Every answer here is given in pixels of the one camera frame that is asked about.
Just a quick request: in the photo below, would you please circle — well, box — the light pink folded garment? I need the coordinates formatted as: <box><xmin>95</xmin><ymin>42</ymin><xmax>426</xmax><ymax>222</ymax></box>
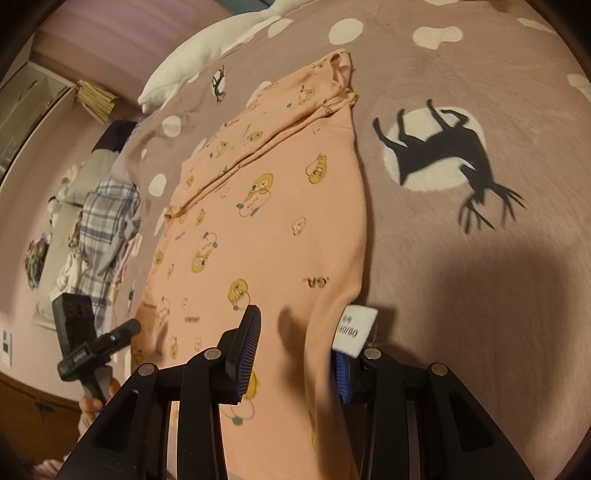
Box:
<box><xmin>112</xmin><ymin>233</ymin><xmax>143</xmax><ymax>288</ymax></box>

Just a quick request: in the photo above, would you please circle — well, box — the plaid grey blue quilt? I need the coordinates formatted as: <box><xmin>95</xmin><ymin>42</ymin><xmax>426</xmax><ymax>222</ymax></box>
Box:
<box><xmin>75</xmin><ymin>178</ymin><xmax>140</xmax><ymax>331</ymax></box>

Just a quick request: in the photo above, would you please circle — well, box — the white goose plush toy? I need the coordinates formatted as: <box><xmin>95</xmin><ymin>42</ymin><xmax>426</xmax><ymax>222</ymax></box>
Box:
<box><xmin>137</xmin><ymin>1</ymin><xmax>308</xmax><ymax>114</ymax></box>

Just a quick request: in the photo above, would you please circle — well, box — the mauve polka dot blanket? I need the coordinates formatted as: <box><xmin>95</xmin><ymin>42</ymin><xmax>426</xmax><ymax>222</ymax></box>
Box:
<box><xmin>111</xmin><ymin>1</ymin><xmax>590</xmax><ymax>479</ymax></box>

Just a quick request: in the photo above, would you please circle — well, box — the pink curtain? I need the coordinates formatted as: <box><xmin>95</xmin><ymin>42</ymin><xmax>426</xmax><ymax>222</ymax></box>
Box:
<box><xmin>29</xmin><ymin>0</ymin><xmax>242</xmax><ymax>103</ymax></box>

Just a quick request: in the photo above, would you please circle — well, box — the grey beige pillow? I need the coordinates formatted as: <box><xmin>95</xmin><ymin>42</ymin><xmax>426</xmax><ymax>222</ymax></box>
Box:
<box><xmin>59</xmin><ymin>149</ymin><xmax>119</xmax><ymax>205</ymax></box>

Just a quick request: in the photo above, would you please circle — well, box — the dark brown pillow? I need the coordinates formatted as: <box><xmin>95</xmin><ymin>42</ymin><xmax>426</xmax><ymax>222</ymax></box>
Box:
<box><xmin>92</xmin><ymin>120</ymin><xmax>137</xmax><ymax>153</ymax></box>

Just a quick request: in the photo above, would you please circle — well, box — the peach cartoon print shirt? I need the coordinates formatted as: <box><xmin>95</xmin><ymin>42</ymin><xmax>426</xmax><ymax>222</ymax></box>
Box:
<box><xmin>132</xmin><ymin>49</ymin><xmax>367</xmax><ymax>479</ymax></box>

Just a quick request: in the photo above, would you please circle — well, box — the white wall socket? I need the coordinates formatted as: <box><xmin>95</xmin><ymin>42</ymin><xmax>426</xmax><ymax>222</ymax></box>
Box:
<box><xmin>0</xmin><ymin>330</ymin><xmax>13</xmax><ymax>368</ymax></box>

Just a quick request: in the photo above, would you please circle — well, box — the person's left hand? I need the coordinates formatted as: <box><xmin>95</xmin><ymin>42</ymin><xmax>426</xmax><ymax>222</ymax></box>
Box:
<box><xmin>78</xmin><ymin>378</ymin><xmax>120</xmax><ymax>436</ymax></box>

